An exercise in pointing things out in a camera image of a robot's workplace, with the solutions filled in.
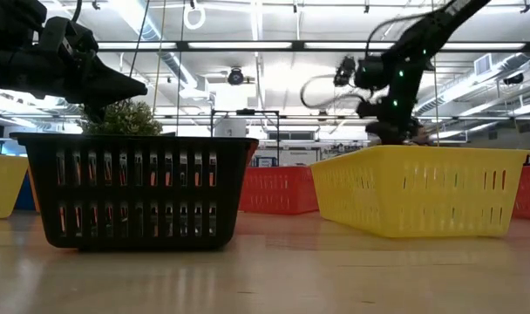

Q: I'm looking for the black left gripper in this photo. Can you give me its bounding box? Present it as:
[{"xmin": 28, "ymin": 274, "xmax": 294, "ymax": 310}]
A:
[{"xmin": 33, "ymin": 17, "xmax": 149, "ymax": 110}]

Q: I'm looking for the yellow plastic basket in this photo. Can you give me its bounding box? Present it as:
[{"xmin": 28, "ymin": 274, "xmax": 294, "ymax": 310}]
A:
[
  {"xmin": 0, "ymin": 154, "xmax": 30, "ymax": 221},
  {"xmin": 309, "ymin": 145, "xmax": 530, "ymax": 239}
]

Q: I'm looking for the blue plastic basket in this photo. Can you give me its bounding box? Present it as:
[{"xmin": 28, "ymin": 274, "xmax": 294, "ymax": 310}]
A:
[{"xmin": 14, "ymin": 172, "xmax": 36, "ymax": 212}]

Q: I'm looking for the black plastic basket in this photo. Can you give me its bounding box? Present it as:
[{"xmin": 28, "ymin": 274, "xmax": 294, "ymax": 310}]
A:
[{"xmin": 10, "ymin": 132, "xmax": 260, "ymax": 252}]

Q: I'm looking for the potted green plant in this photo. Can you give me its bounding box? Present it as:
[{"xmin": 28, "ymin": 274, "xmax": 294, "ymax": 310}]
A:
[{"xmin": 78, "ymin": 99, "xmax": 165, "ymax": 137}]

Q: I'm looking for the long black cable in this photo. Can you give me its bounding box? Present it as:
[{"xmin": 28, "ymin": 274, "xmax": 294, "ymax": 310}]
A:
[{"xmin": 128, "ymin": 0, "xmax": 152, "ymax": 80}]

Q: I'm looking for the grey ventilation duct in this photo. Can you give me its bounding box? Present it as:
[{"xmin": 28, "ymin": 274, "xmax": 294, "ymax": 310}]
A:
[
  {"xmin": 112, "ymin": 0, "xmax": 214, "ymax": 99},
  {"xmin": 412, "ymin": 51, "xmax": 530, "ymax": 117}
]

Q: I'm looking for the black metal rig frame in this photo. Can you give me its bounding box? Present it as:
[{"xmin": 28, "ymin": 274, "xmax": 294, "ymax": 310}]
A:
[{"xmin": 94, "ymin": 39, "xmax": 530, "ymax": 54}]

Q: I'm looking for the white looped cable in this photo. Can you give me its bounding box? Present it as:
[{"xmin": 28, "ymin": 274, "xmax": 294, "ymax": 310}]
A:
[{"xmin": 182, "ymin": 0, "xmax": 207, "ymax": 31}]

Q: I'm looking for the overhead camera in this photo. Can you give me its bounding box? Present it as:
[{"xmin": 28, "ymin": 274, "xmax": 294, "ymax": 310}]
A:
[{"xmin": 227, "ymin": 67, "xmax": 245, "ymax": 86}]

